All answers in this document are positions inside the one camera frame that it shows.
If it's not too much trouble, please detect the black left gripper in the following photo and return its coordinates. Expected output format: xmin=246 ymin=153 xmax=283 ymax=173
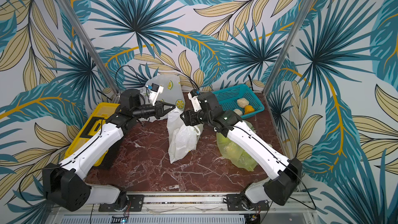
xmin=133 ymin=100 xmax=176 ymax=119

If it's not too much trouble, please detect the white lemon plastic bag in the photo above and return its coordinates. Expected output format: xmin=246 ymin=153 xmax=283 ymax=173
xmin=166 ymin=108 xmax=203 ymax=164

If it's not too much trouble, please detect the green avocado plastic bag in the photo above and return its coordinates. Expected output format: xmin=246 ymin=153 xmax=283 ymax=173
xmin=216 ymin=121 xmax=273 ymax=172

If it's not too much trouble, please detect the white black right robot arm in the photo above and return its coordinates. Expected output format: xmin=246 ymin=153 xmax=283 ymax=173
xmin=180 ymin=89 xmax=302 ymax=209

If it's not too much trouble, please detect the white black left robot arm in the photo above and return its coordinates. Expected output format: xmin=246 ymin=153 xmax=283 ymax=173
xmin=42 ymin=84 xmax=176 ymax=212

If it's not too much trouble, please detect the teal plastic basket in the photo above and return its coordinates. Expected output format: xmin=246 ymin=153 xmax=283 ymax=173
xmin=213 ymin=85 xmax=264 ymax=119

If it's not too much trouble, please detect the orange pear right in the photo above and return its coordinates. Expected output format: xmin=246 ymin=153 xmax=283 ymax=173
xmin=244 ymin=105 xmax=255 ymax=115

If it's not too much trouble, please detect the yellow tool box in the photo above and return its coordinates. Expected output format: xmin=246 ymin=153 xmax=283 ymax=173
xmin=64 ymin=103 xmax=119 ymax=159

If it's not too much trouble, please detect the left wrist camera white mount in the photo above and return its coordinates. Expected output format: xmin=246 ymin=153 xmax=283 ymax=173
xmin=146 ymin=83 xmax=164 ymax=105

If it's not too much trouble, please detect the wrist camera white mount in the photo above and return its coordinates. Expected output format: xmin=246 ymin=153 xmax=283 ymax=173
xmin=188 ymin=90 xmax=202 ymax=112
xmin=146 ymin=83 xmax=164 ymax=105

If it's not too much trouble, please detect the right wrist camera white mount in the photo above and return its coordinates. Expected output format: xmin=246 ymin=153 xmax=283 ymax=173
xmin=188 ymin=90 xmax=202 ymax=112

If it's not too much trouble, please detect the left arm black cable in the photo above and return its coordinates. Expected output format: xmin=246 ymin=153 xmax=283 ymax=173
xmin=114 ymin=65 xmax=147 ymax=91

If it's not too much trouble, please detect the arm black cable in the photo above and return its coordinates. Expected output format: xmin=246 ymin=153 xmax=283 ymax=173
xmin=289 ymin=167 xmax=317 ymax=211
xmin=114 ymin=65 xmax=147 ymax=91

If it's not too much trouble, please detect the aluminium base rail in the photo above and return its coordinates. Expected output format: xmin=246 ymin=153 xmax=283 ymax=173
xmin=46 ymin=192 xmax=321 ymax=224

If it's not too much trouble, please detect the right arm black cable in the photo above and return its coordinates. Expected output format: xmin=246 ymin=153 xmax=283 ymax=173
xmin=289 ymin=167 xmax=317 ymax=211

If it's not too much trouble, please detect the aluminium left frame post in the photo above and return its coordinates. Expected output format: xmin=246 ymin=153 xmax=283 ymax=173
xmin=56 ymin=0 xmax=120 ymax=96

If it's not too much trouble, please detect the aluminium frame post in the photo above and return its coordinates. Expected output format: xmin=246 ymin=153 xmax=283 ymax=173
xmin=56 ymin=0 xmax=120 ymax=96
xmin=262 ymin=0 xmax=315 ymax=96

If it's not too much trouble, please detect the aluminium right frame post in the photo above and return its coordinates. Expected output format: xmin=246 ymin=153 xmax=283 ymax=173
xmin=262 ymin=0 xmax=315 ymax=96

